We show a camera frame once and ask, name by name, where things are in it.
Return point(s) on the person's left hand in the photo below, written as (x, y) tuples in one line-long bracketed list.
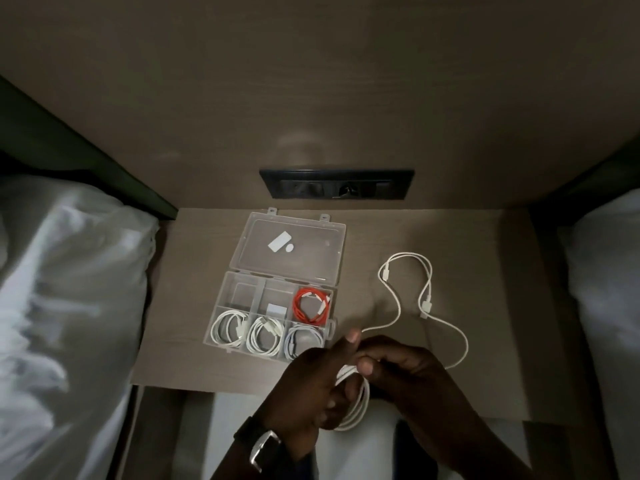
[(305, 394)]

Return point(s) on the person's right hand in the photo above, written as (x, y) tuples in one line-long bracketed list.
[(420, 394)]

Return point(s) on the clear plastic organizer box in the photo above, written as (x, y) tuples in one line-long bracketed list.
[(310, 254)]

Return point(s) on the person's left forearm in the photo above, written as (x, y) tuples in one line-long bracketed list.
[(230, 469)]

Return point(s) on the person's right forearm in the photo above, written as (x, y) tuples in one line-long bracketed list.
[(490, 459)]

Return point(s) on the dark blue clog shoe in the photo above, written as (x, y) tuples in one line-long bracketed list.
[(415, 459)]

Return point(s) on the black and gold wristwatch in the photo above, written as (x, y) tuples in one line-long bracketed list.
[(262, 447)]

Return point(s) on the small white adapter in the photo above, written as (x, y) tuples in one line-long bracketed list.
[(276, 310)]

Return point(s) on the white bed duvet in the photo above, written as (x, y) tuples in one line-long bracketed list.
[(65, 319), (605, 304)]

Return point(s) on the dark green headboard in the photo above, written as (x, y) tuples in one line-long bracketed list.
[(75, 154), (600, 189)]

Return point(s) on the black wall socket panel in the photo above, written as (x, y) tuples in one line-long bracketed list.
[(300, 184)]

